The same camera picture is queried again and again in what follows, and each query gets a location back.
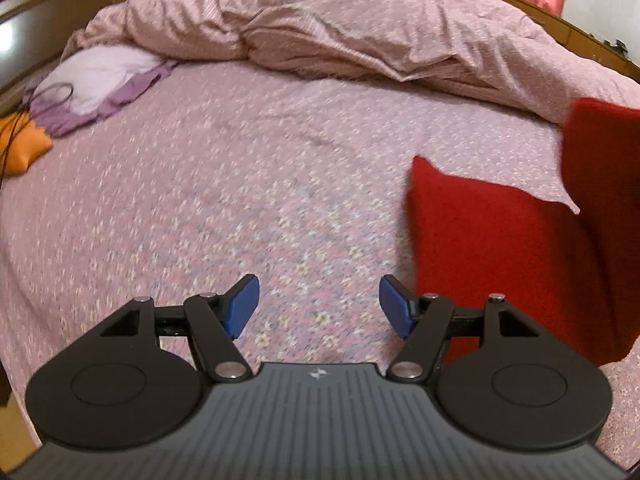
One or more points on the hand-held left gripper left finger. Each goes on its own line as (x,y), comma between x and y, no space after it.
(243,305)

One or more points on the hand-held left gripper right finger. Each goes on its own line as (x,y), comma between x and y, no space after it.
(395,305)

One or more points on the red knitted sweater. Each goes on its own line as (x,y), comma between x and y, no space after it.
(500,240)

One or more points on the pink floral bed sheet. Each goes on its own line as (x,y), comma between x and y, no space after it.
(225,185)

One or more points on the orange cushion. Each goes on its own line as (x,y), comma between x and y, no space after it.
(25,147)

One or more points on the lilac pillow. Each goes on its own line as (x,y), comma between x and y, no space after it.
(95,77)

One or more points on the pink floral duvet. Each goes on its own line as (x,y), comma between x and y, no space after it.
(350,25)

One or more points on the small black object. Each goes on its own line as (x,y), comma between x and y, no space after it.
(619,45)

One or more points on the brown wooden bed frame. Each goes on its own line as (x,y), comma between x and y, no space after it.
(560,25)

